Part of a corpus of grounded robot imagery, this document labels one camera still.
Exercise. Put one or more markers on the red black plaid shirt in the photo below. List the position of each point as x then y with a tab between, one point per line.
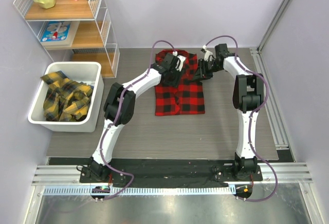
185	99

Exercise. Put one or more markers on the white wire shelf rack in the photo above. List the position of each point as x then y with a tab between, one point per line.
94	40

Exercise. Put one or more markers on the blue white picture book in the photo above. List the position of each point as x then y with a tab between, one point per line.
57	33

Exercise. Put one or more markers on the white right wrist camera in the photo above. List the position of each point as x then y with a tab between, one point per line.
208	55

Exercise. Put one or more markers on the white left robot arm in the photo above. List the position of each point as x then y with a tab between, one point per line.
119	109

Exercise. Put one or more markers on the white plastic bin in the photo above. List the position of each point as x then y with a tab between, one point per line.
86	72

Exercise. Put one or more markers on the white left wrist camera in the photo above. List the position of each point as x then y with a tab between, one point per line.
180	61

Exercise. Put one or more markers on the slotted aluminium rail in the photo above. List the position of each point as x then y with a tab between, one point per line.
94	190

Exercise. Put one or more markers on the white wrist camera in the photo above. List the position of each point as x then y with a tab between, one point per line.
180	61
208	55

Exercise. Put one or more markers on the yellow plaid shirt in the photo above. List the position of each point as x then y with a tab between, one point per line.
66	100

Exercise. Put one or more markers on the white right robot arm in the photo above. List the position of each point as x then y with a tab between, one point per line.
248	95

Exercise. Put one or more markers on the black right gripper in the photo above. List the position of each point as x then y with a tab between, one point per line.
201	73

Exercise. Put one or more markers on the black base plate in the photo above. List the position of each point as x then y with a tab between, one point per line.
167	173

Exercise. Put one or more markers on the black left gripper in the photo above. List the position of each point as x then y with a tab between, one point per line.
175	83

